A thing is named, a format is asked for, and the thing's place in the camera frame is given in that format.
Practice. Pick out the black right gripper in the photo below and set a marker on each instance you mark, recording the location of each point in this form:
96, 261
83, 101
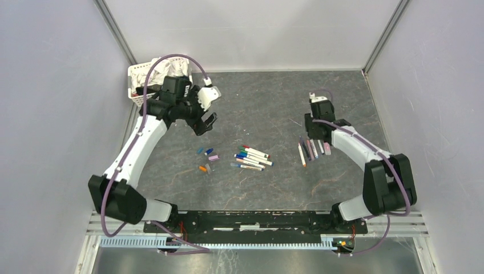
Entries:
308, 121

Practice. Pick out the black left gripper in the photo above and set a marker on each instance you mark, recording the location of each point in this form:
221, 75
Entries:
204, 126

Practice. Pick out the blue capped white marker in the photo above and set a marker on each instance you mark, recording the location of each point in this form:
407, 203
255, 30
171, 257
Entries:
314, 149

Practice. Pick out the pink highlighter marker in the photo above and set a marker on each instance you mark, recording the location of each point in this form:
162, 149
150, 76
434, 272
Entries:
327, 149

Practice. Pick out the pink highlighter cap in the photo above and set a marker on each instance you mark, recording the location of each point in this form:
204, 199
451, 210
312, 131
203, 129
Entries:
213, 158

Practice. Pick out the light green capped marker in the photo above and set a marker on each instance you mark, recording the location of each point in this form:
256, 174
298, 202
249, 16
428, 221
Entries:
248, 152

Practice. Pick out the red capped pink marker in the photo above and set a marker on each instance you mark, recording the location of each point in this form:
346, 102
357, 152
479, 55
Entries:
310, 150

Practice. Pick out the orange capped white marker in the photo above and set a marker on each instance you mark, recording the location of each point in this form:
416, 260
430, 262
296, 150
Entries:
302, 155

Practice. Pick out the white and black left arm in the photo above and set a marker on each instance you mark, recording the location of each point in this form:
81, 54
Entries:
114, 193

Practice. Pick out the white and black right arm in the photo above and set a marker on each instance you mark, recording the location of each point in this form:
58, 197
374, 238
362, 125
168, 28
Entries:
388, 183

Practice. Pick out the clear pen cap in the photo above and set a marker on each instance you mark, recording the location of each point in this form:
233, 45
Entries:
209, 170

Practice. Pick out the peach capped marker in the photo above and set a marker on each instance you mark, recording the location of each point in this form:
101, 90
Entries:
249, 163

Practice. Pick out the navy capped white marker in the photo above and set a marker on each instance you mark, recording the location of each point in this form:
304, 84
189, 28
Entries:
248, 160

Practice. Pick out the blue capped acrylic marker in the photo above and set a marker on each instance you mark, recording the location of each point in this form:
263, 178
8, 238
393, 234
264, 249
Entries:
256, 158

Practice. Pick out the white crumpled cloth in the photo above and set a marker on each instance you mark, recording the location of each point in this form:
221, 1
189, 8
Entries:
174, 66

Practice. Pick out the clear capped blue marker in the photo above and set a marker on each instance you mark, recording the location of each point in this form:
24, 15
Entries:
247, 167

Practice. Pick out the white plastic basket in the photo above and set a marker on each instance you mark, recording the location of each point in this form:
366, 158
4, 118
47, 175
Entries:
136, 94

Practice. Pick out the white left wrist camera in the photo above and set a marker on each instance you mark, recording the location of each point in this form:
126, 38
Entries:
207, 94

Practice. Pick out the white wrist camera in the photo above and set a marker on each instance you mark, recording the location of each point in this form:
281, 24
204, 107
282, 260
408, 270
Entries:
313, 98
207, 94

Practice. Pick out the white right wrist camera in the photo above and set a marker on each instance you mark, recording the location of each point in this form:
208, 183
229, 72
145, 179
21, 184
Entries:
313, 98

